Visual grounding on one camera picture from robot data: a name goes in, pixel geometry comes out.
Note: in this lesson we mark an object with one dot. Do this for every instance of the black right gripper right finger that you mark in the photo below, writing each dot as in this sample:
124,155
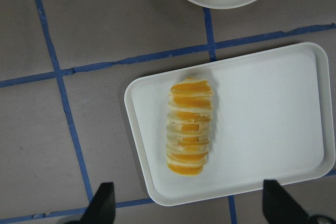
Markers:
279,207

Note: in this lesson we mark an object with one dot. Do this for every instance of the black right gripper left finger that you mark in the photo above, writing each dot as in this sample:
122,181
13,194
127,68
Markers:
101,209

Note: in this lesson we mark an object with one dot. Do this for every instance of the striped orange bread roll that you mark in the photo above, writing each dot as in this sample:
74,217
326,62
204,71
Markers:
188,126

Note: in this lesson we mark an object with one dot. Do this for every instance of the white rectangular tray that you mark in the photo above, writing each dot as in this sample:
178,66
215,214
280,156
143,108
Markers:
272,119

